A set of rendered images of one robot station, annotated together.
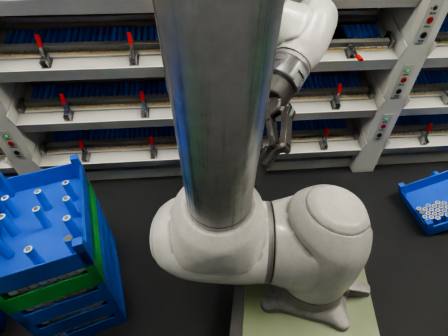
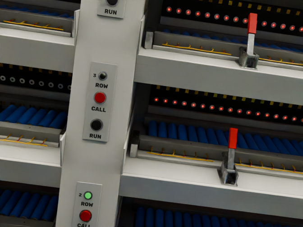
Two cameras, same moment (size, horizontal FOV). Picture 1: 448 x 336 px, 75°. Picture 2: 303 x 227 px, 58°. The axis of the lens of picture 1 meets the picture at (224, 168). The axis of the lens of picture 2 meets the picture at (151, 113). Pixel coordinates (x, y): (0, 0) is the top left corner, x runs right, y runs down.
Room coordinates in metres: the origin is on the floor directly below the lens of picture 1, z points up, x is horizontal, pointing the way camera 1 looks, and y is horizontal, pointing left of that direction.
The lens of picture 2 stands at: (0.54, -0.73, 0.66)
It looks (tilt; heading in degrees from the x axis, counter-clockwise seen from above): 5 degrees down; 3
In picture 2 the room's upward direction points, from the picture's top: 8 degrees clockwise
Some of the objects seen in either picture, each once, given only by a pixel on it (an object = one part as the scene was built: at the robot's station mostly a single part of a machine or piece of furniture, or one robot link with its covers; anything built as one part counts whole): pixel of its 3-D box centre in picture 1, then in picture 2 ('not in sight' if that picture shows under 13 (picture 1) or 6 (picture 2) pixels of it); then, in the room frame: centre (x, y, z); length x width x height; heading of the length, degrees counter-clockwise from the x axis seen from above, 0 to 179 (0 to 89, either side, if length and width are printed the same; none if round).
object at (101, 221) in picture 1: (65, 253); not in sight; (0.43, 0.43, 0.20); 0.30 x 0.20 x 0.08; 22
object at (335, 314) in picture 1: (317, 276); not in sight; (0.31, -0.20, 0.29); 0.22 x 0.18 x 0.06; 76
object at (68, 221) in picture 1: (71, 226); not in sight; (0.40, 0.34, 0.36); 0.02 x 0.02 x 0.06
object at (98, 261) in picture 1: (53, 235); not in sight; (0.43, 0.43, 0.28); 0.30 x 0.20 x 0.08; 22
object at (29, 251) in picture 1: (34, 257); not in sight; (0.32, 0.39, 0.36); 0.02 x 0.02 x 0.06
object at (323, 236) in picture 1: (318, 239); not in sight; (0.32, -0.18, 0.43); 0.18 x 0.16 x 0.22; 87
